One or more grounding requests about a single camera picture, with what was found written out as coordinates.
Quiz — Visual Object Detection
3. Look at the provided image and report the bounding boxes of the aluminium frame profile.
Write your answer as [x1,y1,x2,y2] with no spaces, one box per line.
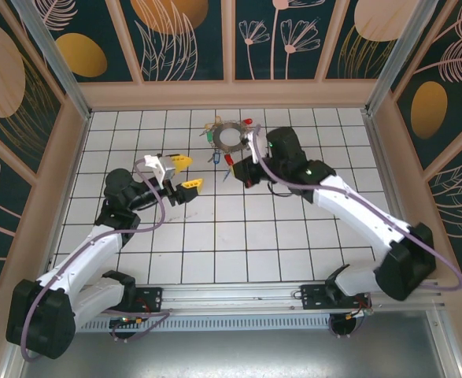
[427,305,462,378]
[0,338,33,378]

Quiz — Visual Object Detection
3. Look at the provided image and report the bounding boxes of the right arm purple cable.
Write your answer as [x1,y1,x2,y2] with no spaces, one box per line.
[249,124,462,295]

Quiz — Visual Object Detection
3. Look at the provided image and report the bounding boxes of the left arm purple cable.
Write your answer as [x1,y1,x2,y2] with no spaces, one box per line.
[20,158,168,361]

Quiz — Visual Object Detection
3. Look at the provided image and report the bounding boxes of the short purple cable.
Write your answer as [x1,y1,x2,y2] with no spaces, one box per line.
[96,309,172,343]

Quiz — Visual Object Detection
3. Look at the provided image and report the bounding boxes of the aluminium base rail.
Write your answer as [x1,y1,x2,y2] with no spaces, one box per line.
[131,280,446,316]

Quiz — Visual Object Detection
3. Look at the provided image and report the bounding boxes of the grey metal sheet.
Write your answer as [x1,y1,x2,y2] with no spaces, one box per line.
[17,310,452,378]

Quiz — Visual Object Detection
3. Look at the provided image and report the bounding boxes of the aluminium corner post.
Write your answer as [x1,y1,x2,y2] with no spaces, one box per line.
[9,0,94,121]
[364,0,450,117]

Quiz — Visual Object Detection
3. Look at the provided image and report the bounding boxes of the slotted grey cable duct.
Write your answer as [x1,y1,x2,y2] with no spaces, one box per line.
[75,314,334,332]

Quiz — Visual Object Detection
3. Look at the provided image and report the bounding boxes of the aluminium side rail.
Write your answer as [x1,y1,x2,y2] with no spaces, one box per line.
[360,109,427,281]

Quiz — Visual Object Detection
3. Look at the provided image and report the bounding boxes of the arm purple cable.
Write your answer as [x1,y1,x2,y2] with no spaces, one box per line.
[20,158,168,361]
[249,124,462,295]

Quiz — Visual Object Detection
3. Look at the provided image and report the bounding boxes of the wire bundle with yellow connectors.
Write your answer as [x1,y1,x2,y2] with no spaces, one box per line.
[110,297,155,328]
[346,295,374,321]

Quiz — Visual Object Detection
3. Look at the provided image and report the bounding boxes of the round metal keyring disc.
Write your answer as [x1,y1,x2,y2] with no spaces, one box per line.
[210,120,249,155]

